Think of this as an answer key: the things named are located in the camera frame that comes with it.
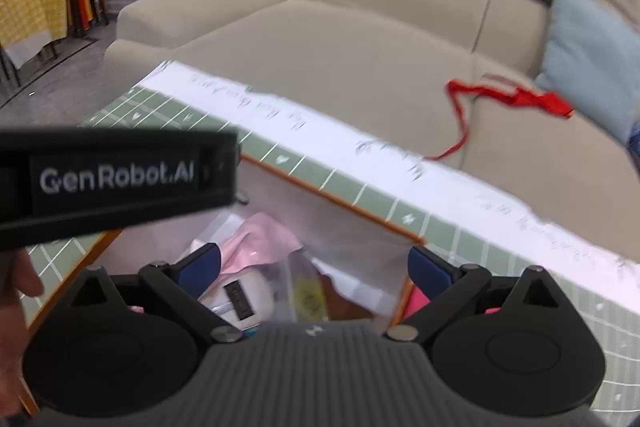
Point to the yellow checkered cloth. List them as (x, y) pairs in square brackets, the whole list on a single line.
[(30, 7)]

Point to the beige sofa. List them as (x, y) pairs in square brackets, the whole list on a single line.
[(350, 47)]

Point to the brown leather piece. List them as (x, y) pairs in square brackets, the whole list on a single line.
[(357, 307)]

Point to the green grid tablecloth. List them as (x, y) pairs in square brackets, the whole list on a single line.
[(450, 202)]

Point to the orange cardboard box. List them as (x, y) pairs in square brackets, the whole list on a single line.
[(350, 237)]

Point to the red ribbon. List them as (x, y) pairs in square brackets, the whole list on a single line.
[(530, 98)]

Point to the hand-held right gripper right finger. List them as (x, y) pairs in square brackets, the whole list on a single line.
[(427, 272)]

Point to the clear box with red lid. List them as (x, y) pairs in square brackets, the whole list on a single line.
[(415, 302)]

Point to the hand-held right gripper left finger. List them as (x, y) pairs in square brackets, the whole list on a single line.
[(200, 264)]

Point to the light blue pillow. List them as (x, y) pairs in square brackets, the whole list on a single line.
[(590, 57)]

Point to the white grey pouch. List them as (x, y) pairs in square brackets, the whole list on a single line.
[(240, 297)]

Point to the pink cloth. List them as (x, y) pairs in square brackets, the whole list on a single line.
[(260, 242)]

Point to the clear bag with yellow item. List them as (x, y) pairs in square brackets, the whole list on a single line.
[(310, 292)]

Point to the person's left hand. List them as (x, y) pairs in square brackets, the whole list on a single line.
[(25, 277)]

